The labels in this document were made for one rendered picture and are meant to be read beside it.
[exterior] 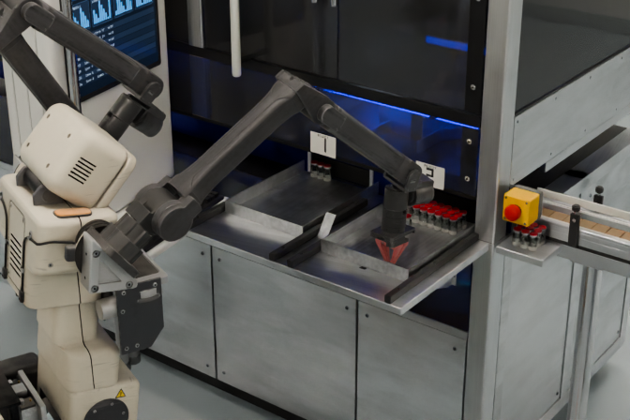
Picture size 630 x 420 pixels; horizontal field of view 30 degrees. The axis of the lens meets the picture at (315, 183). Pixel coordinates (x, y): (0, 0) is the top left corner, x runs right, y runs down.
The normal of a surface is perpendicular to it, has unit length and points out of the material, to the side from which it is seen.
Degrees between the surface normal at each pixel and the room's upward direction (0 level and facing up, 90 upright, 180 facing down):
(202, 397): 0
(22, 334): 0
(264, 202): 0
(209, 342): 90
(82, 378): 90
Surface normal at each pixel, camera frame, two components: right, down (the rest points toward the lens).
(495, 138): -0.60, 0.33
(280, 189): 0.00, -0.91
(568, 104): 0.80, 0.25
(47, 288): 0.50, 0.36
